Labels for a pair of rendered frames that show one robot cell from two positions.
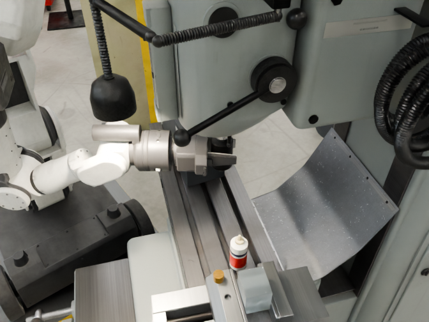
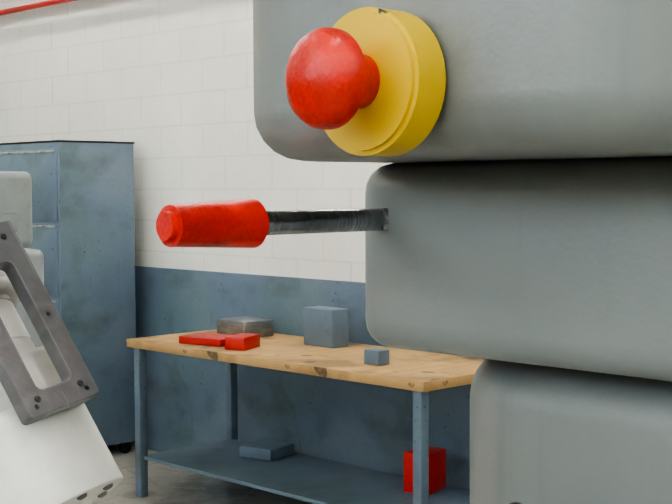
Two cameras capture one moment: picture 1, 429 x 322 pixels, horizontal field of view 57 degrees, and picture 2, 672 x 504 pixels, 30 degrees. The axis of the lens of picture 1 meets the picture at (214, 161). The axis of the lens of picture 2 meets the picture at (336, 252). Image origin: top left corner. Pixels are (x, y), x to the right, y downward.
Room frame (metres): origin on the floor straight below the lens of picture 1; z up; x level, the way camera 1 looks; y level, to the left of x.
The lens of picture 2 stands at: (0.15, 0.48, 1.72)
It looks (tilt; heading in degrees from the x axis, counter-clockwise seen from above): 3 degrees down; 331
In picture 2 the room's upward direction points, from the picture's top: straight up
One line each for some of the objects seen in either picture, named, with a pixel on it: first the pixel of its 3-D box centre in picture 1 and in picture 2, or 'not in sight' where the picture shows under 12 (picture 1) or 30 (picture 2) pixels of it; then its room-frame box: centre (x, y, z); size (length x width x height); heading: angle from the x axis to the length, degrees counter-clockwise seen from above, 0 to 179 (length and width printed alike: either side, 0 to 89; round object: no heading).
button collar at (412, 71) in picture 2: not in sight; (377, 82); (0.60, 0.21, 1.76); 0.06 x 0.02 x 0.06; 15
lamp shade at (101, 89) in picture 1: (112, 93); not in sight; (0.56, 0.17, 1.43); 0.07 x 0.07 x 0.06
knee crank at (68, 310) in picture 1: (52, 314); not in sight; (0.66, 0.53, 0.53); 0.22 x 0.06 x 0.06; 105
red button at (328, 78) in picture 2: not in sight; (336, 79); (0.59, 0.23, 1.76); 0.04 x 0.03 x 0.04; 15
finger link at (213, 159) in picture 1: (221, 160); not in sight; (0.62, -0.01, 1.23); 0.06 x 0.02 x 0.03; 90
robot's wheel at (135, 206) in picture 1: (138, 222); not in sight; (1.08, 0.31, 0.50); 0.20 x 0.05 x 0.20; 37
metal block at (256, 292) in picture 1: (253, 290); not in sight; (0.42, -0.08, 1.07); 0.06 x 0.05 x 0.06; 12
